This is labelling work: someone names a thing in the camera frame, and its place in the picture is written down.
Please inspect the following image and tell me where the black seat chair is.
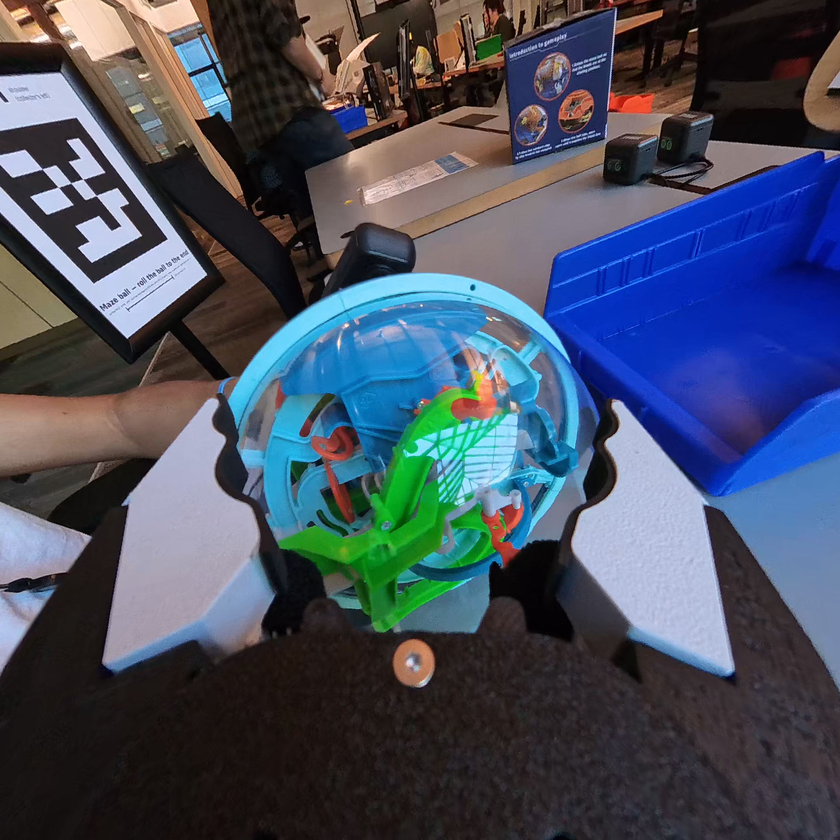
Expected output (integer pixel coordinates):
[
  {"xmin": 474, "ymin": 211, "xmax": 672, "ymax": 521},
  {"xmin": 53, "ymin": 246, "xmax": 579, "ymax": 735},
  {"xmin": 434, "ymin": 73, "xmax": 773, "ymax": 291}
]
[{"xmin": 49, "ymin": 456, "xmax": 158, "ymax": 536}]

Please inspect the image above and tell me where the large blue plastic bin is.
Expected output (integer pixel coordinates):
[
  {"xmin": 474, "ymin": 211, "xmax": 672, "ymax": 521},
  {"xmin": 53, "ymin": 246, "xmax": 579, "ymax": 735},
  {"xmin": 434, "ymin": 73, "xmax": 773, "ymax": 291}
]
[{"xmin": 543, "ymin": 151, "xmax": 840, "ymax": 497}]

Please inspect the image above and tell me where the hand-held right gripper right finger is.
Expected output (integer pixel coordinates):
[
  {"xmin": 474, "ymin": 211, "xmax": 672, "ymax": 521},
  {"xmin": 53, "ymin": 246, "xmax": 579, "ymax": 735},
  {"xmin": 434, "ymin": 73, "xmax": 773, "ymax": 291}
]
[{"xmin": 554, "ymin": 397, "xmax": 737, "ymax": 679}]

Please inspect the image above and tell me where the person's left forearm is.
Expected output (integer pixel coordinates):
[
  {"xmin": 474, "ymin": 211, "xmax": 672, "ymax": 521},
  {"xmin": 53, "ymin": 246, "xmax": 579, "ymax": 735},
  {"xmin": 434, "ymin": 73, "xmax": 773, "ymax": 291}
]
[{"xmin": 0, "ymin": 392, "xmax": 126, "ymax": 476}]

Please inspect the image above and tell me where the clear plastic maze ball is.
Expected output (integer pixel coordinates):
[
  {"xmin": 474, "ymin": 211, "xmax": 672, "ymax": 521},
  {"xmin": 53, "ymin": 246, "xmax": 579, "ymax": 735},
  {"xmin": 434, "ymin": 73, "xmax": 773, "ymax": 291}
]
[{"xmin": 230, "ymin": 272, "xmax": 599, "ymax": 634}]

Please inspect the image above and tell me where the black sign stand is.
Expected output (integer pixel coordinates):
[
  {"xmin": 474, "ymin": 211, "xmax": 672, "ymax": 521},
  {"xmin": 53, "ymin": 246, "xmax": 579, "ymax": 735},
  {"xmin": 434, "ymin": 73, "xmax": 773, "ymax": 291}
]
[{"xmin": 169, "ymin": 320, "xmax": 231, "ymax": 382}]

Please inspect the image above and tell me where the small black device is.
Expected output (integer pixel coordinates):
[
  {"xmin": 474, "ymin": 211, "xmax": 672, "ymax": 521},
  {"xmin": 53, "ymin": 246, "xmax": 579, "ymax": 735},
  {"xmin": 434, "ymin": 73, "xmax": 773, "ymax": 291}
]
[
  {"xmin": 656, "ymin": 110, "xmax": 715, "ymax": 165},
  {"xmin": 602, "ymin": 133, "xmax": 660, "ymax": 186}
]

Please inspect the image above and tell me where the person's left hand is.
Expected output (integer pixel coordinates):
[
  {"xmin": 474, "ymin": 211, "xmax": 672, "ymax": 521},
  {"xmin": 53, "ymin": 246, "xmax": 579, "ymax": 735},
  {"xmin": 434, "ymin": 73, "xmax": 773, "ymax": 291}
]
[{"xmin": 115, "ymin": 379, "xmax": 224, "ymax": 457}]

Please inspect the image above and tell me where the white paper sheet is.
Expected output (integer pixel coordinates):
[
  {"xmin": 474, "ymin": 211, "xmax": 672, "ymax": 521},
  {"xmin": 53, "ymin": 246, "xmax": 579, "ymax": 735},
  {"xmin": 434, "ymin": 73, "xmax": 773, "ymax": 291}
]
[{"xmin": 357, "ymin": 152, "xmax": 480, "ymax": 204}]

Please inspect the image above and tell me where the black cable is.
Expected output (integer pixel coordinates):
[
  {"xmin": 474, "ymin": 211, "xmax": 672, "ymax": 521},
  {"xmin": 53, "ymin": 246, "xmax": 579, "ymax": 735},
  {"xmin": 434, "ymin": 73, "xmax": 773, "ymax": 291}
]
[{"xmin": 646, "ymin": 157, "xmax": 714, "ymax": 196}]

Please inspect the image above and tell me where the black framed tag sign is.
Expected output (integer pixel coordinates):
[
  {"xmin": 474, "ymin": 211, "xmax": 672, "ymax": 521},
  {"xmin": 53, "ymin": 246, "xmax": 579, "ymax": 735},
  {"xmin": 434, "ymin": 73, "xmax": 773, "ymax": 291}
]
[{"xmin": 0, "ymin": 42, "xmax": 227, "ymax": 365}]

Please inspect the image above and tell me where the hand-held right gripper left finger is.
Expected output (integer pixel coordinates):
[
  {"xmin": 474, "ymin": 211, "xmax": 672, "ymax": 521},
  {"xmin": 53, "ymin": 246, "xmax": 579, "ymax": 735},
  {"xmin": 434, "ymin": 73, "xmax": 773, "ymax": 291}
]
[{"xmin": 100, "ymin": 394, "xmax": 290, "ymax": 673}]

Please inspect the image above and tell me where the blue printed game box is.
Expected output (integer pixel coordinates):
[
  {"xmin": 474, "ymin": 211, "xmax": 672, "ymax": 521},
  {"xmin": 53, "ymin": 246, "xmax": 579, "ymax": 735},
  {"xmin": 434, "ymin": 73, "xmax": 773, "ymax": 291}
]
[{"xmin": 504, "ymin": 8, "xmax": 619, "ymax": 165}]

